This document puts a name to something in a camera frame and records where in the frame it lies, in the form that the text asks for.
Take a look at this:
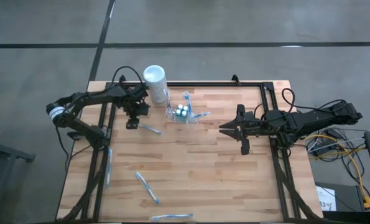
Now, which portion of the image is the yellow floor cable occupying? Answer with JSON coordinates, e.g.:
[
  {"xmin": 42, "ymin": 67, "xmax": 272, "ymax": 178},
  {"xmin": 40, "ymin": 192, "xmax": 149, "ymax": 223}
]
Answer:
[{"xmin": 304, "ymin": 133, "xmax": 370, "ymax": 209}]

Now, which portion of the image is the black metal stand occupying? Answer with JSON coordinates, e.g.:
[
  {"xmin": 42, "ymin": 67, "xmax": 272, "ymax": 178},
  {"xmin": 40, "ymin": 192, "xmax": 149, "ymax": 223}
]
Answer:
[{"xmin": 0, "ymin": 136, "xmax": 37, "ymax": 224}]

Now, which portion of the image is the white wipes canister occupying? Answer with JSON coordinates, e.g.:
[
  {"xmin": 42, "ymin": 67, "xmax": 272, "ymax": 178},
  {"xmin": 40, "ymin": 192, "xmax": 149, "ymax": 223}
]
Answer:
[{"xmin": 142, "ymin": 64, "xmax": 169, "ymax": 104}]

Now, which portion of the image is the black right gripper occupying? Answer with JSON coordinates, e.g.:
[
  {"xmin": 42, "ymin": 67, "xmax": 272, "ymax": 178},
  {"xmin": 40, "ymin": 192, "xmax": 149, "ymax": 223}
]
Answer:
[{"xmin": 218, "ymin": 104, "xmax": 287, "ymax": 156}]

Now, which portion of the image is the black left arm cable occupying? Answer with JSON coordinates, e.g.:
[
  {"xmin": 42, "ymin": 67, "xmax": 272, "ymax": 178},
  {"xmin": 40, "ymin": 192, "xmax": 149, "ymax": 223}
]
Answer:
[{"xmin": 111, "ymin": 65, "xmax": 146, "ymax": 91}]

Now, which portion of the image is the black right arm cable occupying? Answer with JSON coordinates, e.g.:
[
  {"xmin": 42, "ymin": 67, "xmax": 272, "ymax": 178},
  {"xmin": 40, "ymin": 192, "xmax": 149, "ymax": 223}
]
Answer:
[{"xmin": 280, "ymin": 88, "xmax": 347, "ymax": 114}]

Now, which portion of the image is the clear acrylic organizer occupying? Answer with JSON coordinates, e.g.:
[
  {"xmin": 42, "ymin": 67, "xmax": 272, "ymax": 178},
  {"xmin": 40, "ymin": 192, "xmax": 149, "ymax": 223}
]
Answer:
[{"xmin": 165, "ymin": 104, "xmax": 201, "ymax": 125}]

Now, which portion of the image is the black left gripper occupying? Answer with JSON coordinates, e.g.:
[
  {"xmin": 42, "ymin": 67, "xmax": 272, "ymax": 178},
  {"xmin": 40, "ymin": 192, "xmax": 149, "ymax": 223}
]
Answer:
[{"xmin": 122, "ymin": 83, "xmax": 150, "ymax": 130}]

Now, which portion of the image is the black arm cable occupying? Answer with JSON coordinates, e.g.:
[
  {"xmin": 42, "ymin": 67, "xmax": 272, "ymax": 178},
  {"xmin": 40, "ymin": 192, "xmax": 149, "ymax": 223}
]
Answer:
[
  {"xmin": 280, "ymin": 88, "xmax": 347, "ymax": 114},
  {"xmin": 111, "ymin": 65, "xmax": 146, "ymax": 91}
]

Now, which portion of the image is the black box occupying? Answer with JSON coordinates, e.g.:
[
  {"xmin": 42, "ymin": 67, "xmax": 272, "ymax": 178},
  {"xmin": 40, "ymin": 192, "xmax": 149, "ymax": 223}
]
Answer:
[{"xmin": 314, "ymin": 181, "xmax": 370, "ymax": 224}]

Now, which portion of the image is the white paper label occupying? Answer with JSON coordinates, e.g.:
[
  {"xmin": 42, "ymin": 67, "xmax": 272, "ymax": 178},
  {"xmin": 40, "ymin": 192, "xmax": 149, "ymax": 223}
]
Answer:
[{"xmin": 316, "ymin": 185, "xmax": 338, "ymax": 212}]

